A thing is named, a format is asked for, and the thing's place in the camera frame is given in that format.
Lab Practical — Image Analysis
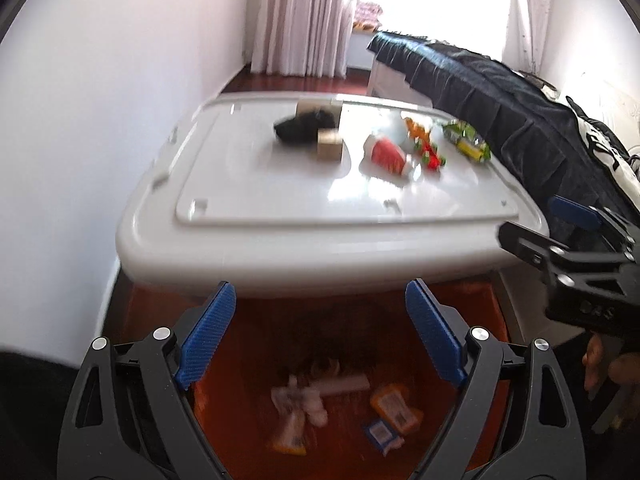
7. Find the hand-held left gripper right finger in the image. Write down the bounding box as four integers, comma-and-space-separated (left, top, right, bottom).
405, 278, 583, 480

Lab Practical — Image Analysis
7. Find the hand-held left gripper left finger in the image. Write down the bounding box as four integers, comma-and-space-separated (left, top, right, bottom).
57, 280, 238, 480

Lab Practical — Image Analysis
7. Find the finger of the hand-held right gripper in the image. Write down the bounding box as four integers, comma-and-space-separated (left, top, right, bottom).
546, 196, 640, 261
497, 221, 626, 281

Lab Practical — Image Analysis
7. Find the orange waste bin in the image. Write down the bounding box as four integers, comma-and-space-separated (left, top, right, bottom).
117, 280, 512, 480

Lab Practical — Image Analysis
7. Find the person's right hand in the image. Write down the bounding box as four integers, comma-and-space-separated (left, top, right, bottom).
581, 334, 640, 395

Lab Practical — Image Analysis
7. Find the black and white garment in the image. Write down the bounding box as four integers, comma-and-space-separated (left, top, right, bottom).
540, 76, 640, 187

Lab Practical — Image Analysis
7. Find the white paper tube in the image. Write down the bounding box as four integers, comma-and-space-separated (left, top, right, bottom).
310, 374, 371, 397

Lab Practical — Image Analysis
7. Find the crumpled white tissue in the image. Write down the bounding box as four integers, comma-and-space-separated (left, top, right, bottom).
271, 377, 329, 427

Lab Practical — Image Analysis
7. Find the blue and white packet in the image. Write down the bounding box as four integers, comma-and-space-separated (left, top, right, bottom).
362, 420, 405, 454

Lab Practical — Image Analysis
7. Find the green and yellow wrapper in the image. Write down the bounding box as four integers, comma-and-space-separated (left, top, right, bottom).
442, 121, 492, 162

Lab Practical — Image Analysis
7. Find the orange and white packet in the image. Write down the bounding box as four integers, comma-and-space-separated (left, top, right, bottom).
267, 410, 308, 457

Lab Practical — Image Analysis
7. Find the red and green wrapper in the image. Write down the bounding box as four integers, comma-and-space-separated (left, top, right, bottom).
414, 141, 447, 171

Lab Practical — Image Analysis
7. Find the orange snack wrapper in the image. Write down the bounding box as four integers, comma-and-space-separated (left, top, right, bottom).
404, 116, 436, 144

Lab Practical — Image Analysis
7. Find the white plastic bin lid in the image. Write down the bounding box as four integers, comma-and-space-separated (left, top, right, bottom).
116, 91, 551, 302

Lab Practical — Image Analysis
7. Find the dark cloth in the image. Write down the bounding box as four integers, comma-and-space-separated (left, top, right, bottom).
0, 350, 81, 480

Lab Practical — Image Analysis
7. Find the pale pink curtain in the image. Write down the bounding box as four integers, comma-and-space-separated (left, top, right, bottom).
250, 0, 354, 77
501, 0, 554, 74

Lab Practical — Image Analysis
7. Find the wooden block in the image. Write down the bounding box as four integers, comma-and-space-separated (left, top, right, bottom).
316, 129, 346, 162

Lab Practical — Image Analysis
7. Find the black cloth bundle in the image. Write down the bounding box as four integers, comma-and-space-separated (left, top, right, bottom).
274, 109, 337, 145

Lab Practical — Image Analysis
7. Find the patterned cloth on windowsill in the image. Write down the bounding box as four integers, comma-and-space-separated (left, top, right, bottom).
352, 0, 384, 31

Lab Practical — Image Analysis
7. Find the white bed frame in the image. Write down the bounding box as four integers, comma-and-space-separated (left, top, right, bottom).
367, 55, 437, 109

